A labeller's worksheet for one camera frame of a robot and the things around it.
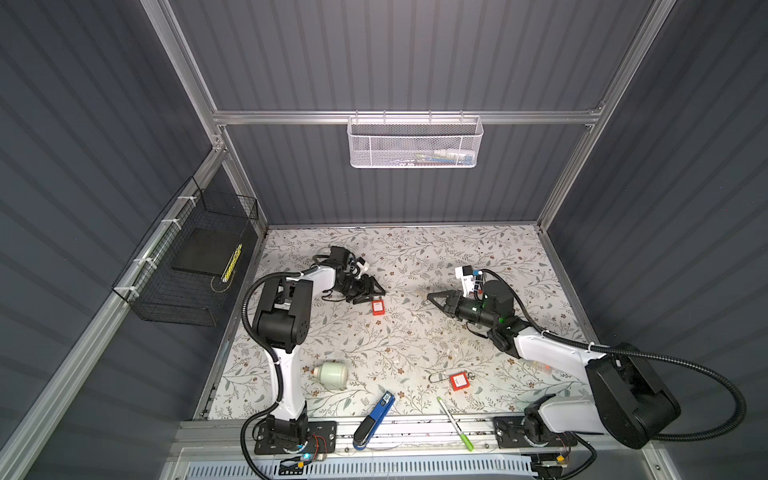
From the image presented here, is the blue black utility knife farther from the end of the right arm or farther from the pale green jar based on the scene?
the end of the right arm

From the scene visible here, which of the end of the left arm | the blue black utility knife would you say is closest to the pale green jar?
the blue black utility knife

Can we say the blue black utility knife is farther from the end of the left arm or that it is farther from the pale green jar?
the end of the left arm

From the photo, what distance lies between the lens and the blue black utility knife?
0.71 meters
